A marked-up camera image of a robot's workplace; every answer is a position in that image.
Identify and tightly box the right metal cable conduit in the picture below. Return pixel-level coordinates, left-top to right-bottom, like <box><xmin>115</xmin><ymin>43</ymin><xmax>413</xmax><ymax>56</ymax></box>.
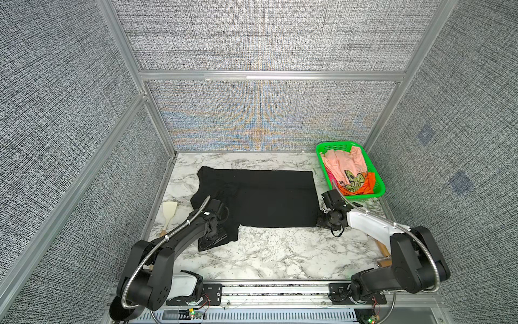
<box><xmin>331</xmin><ymin>188</ymin><xmax>442</xmax><ymax>294</ymax></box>

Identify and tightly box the black t-shirt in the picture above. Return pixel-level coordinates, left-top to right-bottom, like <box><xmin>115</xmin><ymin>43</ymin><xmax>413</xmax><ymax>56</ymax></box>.
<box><xmin>190</xmin><ymin>166</ymin><xmax>321</xmax><ymax>252</ymax></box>

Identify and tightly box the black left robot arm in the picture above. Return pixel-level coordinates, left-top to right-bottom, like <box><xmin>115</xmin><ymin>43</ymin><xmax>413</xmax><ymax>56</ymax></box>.
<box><xmin>117</xmin><ymin>197</ymin><xmax>229</xmax><ymax>311</ymax></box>

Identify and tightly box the pink t-shirt in basket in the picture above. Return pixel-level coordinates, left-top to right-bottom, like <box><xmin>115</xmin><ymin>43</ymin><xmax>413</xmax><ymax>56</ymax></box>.
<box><xmin>321</xmin><ymin>147</ymin><xmax>368</xmax><ymax>184</ymax></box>

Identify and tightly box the green plastic basket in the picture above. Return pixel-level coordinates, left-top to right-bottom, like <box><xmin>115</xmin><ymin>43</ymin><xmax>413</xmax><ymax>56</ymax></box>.
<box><xmin>316</xmin><ymin>141</ymin><xmax>386</xmax><ymax>201</ymax></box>

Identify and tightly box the white spatula wooden handle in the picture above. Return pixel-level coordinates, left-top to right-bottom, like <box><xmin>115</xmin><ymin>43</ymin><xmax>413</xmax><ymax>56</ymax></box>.
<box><xmin>160</xmin><ymin>201</ymin><xmax>178</xmax><ymax>237</ymax></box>

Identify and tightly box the aluminium frame of enclosure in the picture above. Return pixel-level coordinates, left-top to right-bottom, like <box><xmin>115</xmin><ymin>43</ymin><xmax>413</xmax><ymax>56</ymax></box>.
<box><xmin>0</xmin><ymin>0</ymin><xmax>462</xmax><ymax>302</ymax></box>

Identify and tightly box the wooden roller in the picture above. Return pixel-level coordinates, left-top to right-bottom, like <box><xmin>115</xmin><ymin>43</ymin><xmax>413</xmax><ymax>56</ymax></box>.
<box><xmin>375</xmin><ymin>240</ymin><xmax>391</xmax><ymax>258</ymax></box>
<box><xmin>376</xmin><ymin>259</ymin><xmax>393</xmax><ymax>268</ymax></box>

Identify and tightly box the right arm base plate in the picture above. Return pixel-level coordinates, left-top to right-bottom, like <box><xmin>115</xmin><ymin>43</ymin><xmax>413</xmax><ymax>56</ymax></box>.
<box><xmin>328</xmin><ymin>282</ymin><xmax>387</xmax><ymax>305</ymax></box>

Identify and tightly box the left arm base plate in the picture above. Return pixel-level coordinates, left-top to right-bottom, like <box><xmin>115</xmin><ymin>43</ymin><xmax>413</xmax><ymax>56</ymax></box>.
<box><xmin>165</xmin><ymin>283</ymin><xmax>223</xmax><ymax>307</ymax></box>

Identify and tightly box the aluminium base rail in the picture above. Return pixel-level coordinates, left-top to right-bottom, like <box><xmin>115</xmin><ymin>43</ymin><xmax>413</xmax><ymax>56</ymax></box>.
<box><xmin>130</xmin><ymin>280</ymin><xmax>453</xmax><ymax>323</ymax></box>

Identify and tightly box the magenta cloth in basket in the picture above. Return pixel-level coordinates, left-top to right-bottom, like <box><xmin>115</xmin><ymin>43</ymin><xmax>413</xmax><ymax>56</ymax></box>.
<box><xmin>326</xmin><ymin>170</ymin><xmax>340</xmax><ymax>191</ymax></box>

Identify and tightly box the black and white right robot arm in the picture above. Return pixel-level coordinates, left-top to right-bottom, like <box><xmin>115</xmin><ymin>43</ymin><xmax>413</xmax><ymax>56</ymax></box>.
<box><xmin>317</xmin><ymin>189</ymin><xmax>451</xmax><ymax>303</ymax></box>

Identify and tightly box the wooden roller near right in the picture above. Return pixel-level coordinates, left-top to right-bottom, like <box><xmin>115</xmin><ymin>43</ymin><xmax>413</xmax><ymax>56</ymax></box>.
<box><xmin>375</xmin><ymin>240</ymin><xmax>391</xmax><ymax>258</ymax></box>

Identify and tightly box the wooden roller far right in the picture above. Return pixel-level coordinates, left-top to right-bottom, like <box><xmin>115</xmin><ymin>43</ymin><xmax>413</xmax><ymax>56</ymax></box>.
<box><xmin>376</xmin><ymin>259</ymin><xmax>393</xmax><ymax>268</ymax></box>

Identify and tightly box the orange graphic t-shirt in basket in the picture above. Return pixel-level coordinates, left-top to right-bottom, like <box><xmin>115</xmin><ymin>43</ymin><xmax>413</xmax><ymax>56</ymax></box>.
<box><xmin>339</xmin><ymin>170</ymin><xmax>376</xmax><ymax>196</ymax></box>

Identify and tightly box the black cup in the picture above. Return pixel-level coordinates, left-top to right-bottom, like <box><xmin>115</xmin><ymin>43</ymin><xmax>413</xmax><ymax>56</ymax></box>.
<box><xmin>109</xmin><ymin>296</ymin><xmax>145</xmax><ymax>321</ymax></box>

